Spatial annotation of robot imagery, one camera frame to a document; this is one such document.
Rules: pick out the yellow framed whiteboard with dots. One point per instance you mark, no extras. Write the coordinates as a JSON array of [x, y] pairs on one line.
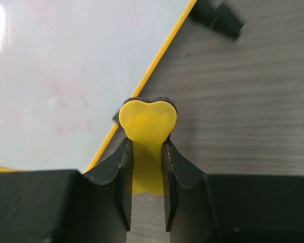
[[67, 66]]

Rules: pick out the yellow black eraser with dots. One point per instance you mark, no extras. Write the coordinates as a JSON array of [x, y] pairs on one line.
[[148, 124]]

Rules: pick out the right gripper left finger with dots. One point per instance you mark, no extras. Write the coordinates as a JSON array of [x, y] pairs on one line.
[[69, 206]]

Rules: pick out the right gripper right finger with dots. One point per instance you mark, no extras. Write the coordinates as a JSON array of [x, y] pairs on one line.
[[202, 207]]

